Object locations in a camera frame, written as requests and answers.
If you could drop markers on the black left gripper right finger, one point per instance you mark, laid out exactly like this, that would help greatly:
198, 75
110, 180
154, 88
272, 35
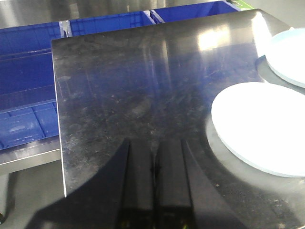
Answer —
185, 198

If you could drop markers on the blue plastic crate, left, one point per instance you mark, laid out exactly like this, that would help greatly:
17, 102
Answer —
28, 110

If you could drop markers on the blue plastic crate, right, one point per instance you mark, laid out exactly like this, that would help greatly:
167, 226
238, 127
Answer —
192, 11

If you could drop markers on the blue plastic crate, middle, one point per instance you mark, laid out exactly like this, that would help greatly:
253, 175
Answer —
109, 23

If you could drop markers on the blue plastic crate,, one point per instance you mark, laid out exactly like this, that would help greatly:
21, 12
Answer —
109, 23
28, 110
192, 11

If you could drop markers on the light blue plate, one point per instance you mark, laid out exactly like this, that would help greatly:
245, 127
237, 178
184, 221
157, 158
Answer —
285, 54
263, 124

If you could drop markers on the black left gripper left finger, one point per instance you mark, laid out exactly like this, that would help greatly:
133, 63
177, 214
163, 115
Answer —
118, 196

